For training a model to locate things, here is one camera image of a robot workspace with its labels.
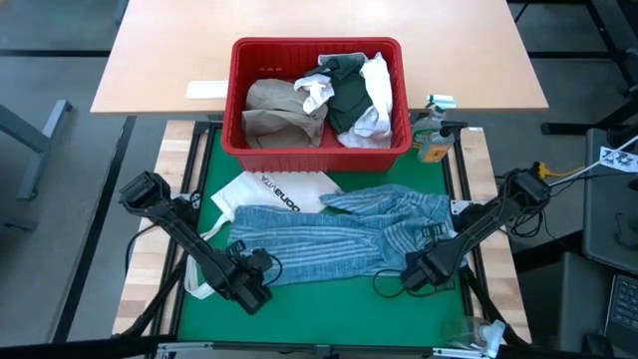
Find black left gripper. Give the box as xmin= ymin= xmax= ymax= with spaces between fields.
xmin=221 ymin=239 xmax=274 ymax=316

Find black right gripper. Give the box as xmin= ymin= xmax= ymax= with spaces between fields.
xmin=402 ymin=223 xmax=458 ymax=293

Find blue striped garment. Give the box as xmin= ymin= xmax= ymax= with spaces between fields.
xmin=226 ymin=182 xmax=458 ymax=288

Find white printed tote bag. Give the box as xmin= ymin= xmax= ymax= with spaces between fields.
xmin=183 ymin=171 xmax=345 ymax=300

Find beige trousers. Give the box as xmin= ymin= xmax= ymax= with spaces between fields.
xmin=241 ymin=78 xmax=330 ymax=150

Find red plastic laundry bin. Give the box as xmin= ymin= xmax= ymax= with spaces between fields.
xmin=220 ymin=36 xmax=414 ymax=175

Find clear plastic spray bottle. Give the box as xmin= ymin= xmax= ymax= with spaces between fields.
xmin=442 ymin=314 xmax=507 ymax=358

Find green table mat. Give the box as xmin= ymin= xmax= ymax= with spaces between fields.
xmin=176 ymin=124 xmax=469 ymax=349

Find orange soap pump bottle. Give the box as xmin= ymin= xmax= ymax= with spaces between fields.
xmin=417 ymin=120 xmax=470 ymax=165

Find yellow power plug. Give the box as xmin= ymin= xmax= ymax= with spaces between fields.
xmin=531 ymin=160 xmax=588 ymax=180

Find green spray bottle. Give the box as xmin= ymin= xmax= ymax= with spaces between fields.
xmin=411 ymin=93 xmax=458 ymax=151

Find grey side table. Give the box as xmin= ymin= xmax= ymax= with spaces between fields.
xmin=581 ymin=127 xmax=638 ymax=275

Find large white shirt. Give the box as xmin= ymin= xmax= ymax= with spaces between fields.
xmin=317 ymin=51 xmax=395 ymax=151

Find dark green garment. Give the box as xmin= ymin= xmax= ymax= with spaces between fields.
xmin=304 ymin=54 xmax=375 ymax=136

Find dark keyboard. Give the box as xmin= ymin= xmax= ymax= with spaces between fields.
xmin=603 ymin=272 xmax=638 ymax=345

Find white paper label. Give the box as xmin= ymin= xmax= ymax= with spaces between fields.
xmin=185 ymin=79 xmax=230 ymax=101

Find small crumpled white cloth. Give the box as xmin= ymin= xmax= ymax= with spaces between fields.
xmin=293 ymin=73 xmax=336 ymax=115

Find white printed paper tag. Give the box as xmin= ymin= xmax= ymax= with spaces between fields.
xmin=599 ymin=145 xmax=638 ymax=175

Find light wooden desk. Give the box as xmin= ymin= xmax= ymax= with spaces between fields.
xmin=89 ymin=0 xmax=550 ymax=118

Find grey metal table leg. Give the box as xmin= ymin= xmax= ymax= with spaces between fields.
xmin=0 ymin=99 xmax=76 ymax=201

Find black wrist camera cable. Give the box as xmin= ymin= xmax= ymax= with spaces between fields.
xmin=262 ymin=251 xmax=284 ymax=289
xmin=372 ymin=268 xmax=453 ymax=300

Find black cable bundle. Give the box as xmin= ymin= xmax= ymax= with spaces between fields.
xmin=505 ymin=206 xmax=549 ymax=240

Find silver aluminium rail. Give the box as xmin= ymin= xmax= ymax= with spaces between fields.
xmin=155 ymin=340 xmax=333 ymax=356

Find black aluminium table frame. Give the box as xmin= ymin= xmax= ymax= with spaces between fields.
xmin=112 ymin=119 xmax=532 ymax=359

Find white cable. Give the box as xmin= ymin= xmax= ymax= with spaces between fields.
xmin=545 ymin=134 xmax=638 ymax=190

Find black desk leg frame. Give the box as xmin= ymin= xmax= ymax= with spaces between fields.
xmin=540 ymin=0 xmax=638 ymax=137

